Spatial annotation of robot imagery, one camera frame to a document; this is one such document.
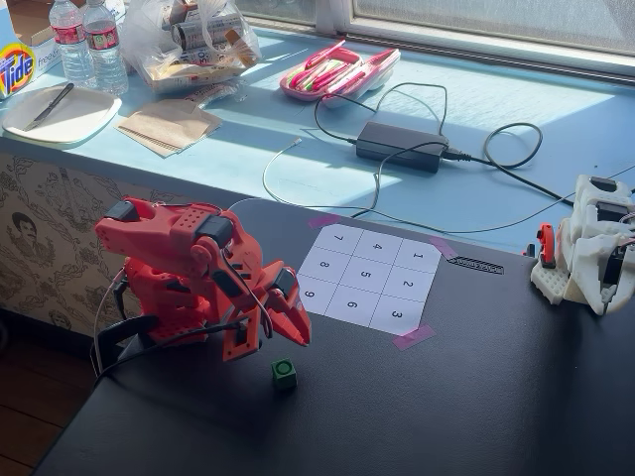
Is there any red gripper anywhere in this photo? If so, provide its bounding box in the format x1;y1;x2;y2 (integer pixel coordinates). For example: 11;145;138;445
258;264;313;347

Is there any green cube with black ring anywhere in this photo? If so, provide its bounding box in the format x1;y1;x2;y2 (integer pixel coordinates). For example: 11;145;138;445
270;357;299;392

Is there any white numbered grid paper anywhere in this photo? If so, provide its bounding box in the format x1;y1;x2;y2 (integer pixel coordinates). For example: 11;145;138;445
297;222;443;336

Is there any black table clamp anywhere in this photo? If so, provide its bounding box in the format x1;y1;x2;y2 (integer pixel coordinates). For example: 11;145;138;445
90;315;160;383

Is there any black label sticker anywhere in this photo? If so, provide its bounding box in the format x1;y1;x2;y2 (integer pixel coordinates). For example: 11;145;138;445
448;255;505;277

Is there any black power adapter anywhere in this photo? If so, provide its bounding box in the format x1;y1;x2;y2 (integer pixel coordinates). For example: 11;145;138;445
355;121;450;174

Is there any brown paper napkin stack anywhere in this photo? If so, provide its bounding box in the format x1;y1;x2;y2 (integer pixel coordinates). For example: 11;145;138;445
114;96;223;159

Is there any pink pencil case tray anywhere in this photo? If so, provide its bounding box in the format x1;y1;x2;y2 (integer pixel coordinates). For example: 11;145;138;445
280;47;366;103

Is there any orange clamp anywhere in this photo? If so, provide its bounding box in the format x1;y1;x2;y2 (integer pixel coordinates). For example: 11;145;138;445
538;223;557;269

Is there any pink pencil case lid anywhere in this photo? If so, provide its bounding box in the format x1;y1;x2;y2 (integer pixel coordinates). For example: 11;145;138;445
317;48;402;109

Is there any pink pen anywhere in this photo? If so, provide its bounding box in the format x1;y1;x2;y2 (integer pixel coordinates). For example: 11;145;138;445
303;39;347;70

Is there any patterned beige cabinet panel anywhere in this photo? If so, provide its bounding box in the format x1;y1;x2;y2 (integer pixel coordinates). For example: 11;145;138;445
0;148;239;343

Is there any white plate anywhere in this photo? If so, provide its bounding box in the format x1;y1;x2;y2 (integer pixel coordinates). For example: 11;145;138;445
2;82;123;146

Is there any clear plastic bag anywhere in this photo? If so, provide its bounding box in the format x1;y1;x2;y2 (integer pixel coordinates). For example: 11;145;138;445
121;0;263;95

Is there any black knife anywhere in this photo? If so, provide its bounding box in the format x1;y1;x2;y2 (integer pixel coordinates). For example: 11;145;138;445
23;82;75;133

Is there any plastic water bottle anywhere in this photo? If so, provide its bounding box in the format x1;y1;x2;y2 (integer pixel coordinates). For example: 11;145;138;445
49;0;98;89
81;0;129;96

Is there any Tide detergent box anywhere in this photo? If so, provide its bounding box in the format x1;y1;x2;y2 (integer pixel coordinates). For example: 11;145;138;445
0;0;68;100

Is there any red wrist camera mount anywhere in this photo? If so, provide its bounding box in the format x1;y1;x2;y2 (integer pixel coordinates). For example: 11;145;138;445
221;311;262;364

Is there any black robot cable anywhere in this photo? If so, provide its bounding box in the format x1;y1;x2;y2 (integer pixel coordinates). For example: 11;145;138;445
93;319;249;393

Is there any thin black adapter cable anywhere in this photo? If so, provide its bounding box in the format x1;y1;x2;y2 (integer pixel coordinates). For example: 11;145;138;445
314;82;450;219

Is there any white cable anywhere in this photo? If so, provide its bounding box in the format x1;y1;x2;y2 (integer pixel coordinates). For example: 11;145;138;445
227;138;304;210

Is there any long thin black cable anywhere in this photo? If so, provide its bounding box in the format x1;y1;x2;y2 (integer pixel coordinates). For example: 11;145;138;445
351;166;635;234

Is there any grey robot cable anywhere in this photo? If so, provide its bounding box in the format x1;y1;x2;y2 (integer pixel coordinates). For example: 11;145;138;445
91;267;128;376

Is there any thick black power cable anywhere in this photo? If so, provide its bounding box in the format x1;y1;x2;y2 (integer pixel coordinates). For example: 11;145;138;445
444;122;579;207

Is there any window frame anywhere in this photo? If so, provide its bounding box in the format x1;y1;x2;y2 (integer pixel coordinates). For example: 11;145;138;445
237;0;635;80

